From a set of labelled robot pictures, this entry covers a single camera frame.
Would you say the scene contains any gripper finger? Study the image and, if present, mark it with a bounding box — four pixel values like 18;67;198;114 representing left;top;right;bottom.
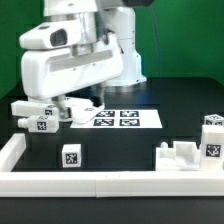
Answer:
52;95;71;120
91;84;105;107

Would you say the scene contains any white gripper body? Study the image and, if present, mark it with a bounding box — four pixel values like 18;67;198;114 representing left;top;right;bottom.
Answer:
21;33;123;100

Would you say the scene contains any white chair seat block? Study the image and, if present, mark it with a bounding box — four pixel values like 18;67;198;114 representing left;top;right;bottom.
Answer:
155;141;201;171

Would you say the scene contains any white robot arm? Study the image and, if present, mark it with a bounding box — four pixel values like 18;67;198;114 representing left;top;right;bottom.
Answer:
19;0;154;120

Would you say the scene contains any white long chair bar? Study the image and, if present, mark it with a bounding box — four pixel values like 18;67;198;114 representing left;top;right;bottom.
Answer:
10;100;74;122

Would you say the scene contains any white tagged cube nut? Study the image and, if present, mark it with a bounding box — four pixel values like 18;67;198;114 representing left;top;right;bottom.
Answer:
62;144;82;168

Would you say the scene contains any white marker sheet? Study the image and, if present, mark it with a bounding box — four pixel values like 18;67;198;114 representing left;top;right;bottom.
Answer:
71;110;162;129

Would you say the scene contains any white tagged cube right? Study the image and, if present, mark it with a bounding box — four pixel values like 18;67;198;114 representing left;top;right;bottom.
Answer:
204;114;224;126

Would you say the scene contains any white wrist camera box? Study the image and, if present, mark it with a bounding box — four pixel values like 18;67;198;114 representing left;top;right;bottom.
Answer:
19;20;81;50

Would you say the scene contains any white U-shaped boundary frame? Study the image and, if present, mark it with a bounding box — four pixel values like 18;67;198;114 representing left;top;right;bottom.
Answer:
0;133;224;197

